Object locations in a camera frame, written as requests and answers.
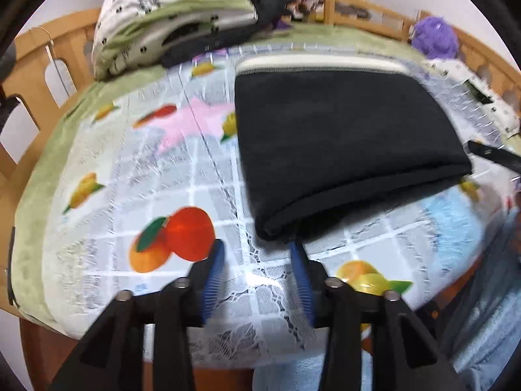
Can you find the panda print pillow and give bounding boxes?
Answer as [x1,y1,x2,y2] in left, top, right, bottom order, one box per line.
[423,57,521,139]

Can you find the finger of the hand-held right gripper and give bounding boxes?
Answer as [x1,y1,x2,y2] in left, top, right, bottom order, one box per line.
[467,140,521,174]

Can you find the purple plush toy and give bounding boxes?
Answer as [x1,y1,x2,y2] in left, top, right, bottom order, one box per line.
[409,15,460,60]

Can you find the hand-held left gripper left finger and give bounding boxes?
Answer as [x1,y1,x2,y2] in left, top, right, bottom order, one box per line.
[49,238,226,391]

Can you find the black pants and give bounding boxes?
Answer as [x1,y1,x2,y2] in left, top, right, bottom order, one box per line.
[234,70,473,242]

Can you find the wooden bed frame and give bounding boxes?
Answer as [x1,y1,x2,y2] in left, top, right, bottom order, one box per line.
[0,0,521,391]

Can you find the panda print quilt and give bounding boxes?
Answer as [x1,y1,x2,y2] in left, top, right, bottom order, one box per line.
[90,0,259,82]

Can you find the fruit print lace cloth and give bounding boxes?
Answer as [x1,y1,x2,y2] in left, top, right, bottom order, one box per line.
[41,47,501,365]

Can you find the white folded cloth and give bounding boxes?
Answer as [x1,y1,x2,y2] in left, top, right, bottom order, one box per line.
[235,55,412,77]

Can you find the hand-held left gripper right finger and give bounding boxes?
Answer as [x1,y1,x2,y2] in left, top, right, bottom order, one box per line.
[289,241,465,391]

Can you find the green bed blanket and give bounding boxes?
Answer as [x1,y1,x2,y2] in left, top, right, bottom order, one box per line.
[8,20,432,326]

